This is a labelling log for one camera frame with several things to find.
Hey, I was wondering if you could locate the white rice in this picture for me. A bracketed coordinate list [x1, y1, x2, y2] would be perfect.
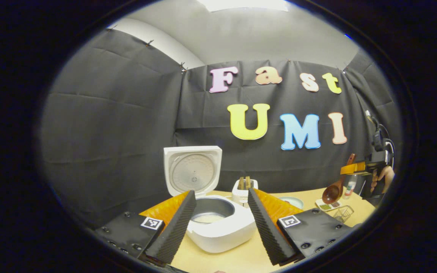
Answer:
[192, 213, 225, 224]

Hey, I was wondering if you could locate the clear bottle with red label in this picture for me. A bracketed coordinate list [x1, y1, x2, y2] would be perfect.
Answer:
[343, 174, 358, 200]

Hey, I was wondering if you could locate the white rice cooker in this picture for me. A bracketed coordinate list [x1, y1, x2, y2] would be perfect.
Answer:
[163, 146, 257, 254]

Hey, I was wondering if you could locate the white divided seasoning tray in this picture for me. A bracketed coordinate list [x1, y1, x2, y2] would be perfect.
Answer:
[315, 198, 342, 212]

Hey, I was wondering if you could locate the white toaster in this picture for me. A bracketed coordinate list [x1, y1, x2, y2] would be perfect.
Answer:
[232, 179, 259, 205]

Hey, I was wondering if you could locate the wire chopstick holder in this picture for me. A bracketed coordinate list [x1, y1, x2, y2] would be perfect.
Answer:
[333, 205, 355, 223]

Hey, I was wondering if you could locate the black cable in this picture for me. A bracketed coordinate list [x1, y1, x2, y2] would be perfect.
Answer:
[365, 109, 395, 167]

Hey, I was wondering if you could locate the brown wooden spoon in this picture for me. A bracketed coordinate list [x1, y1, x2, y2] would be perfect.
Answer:
[322, 153, 356, 205]

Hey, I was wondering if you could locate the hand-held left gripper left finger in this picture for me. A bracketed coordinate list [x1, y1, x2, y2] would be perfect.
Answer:
[95, 190, 197, 266]

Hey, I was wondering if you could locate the light green plate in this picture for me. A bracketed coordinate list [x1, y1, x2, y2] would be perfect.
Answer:
[278, 196, 304, 210]

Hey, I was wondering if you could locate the black backdrop cloth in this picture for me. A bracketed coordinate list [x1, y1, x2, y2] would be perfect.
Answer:
[40, 28, 403, 228]

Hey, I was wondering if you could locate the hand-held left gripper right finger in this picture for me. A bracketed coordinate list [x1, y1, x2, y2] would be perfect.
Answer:
[247, 187, 355, 266]

